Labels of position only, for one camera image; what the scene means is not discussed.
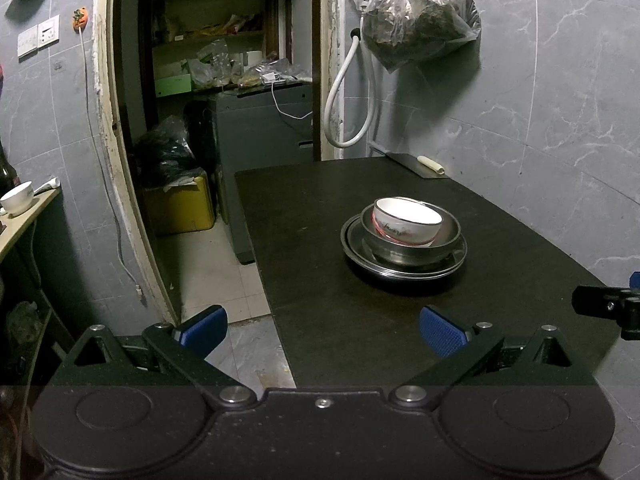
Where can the pile of plastic bags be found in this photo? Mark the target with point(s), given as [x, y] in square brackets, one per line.
[240, 67]

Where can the green box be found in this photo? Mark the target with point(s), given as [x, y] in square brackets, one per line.
[172, 86]

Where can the grey cabinet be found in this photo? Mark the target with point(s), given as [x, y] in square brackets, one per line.
[265, 160]

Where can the wooden kitchen counter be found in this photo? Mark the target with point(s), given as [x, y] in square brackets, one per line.
[25, 227]

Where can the labelled stainless steel plate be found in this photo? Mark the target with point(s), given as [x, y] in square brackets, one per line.
[357, 246]

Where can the yellow box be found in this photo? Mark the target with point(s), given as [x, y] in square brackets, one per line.
[180, 207]

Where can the orange wall hook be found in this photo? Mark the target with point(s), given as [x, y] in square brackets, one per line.
[80, 17]

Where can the wooden storage shelf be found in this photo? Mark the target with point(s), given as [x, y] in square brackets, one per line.
[215, 10]

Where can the white squeeze tube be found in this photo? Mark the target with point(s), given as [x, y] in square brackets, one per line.
[46, 185]

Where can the large hanging plastic bag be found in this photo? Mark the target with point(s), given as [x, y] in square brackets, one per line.
[415, 15]

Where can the white bowl with plain rim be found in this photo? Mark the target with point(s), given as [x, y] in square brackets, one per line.
[17, 199]

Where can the dark glass bottle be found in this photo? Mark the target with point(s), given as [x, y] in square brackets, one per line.
[6, 175]

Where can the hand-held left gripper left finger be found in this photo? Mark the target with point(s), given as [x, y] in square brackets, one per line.
[202, 332]

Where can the stainless steel bowl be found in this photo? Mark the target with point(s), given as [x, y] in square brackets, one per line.
[415, 255]

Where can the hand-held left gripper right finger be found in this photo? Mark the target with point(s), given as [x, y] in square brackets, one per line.
[442, 337]

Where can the black garbage bag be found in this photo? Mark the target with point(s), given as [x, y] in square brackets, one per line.
[165, 152]

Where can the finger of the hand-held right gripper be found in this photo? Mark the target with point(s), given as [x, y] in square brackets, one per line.
[635, 280]
[600, 300]

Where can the cream door frame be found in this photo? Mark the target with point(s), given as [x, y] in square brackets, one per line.
[107, 110]

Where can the white ceramic bowl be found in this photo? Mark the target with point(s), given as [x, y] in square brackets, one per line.
[420, 243]
[400, 211]

